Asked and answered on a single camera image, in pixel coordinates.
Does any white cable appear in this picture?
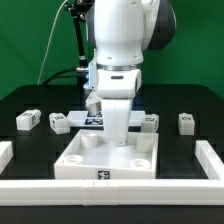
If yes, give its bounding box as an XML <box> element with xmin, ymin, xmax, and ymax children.
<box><xmin>36</xmin><ymin>0</ymin><xmax>69</xmax><ymax>86</ymax></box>

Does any white square tabletop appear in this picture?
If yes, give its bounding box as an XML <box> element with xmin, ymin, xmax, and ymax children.
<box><xmin>54</xmin><ymin>130</ymin><xmax>159</xmax><ymax>180</ymax></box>

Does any black cable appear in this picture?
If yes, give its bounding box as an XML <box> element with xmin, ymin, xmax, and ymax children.
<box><xmin>42</xmin><ymin>68</ymin><xmax>90</xmax><ymax>86</ymax></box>

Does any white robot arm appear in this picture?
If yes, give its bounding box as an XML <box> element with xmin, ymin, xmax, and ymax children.
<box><xmin>86</xmin><ymin>0</ymin><xmax>176</xmax><ymax>145</ymax></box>

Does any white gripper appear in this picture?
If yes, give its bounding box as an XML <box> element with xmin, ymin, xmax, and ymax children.
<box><xmin>86</xmin><ymin>69</ymin><xmax>141</xmax><ymax>146</ymax></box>

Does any white U-shaped obstacle fence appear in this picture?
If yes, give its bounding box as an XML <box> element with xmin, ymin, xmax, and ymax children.
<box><xmin>0</xmin><ymin>140</ymin><xmax>224</xmax><ymax>206</ymax></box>

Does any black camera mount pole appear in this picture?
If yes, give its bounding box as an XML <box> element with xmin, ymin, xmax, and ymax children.
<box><xmin>64</xmin><ymin>0</ymin><xmax>95</xmax><ymax>85</ymax></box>

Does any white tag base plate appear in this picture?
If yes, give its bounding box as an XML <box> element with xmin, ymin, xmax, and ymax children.
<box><xmin>67</xmin><ymin>111</ymin><xmax>145</xmax><ymax>127</ymax></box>

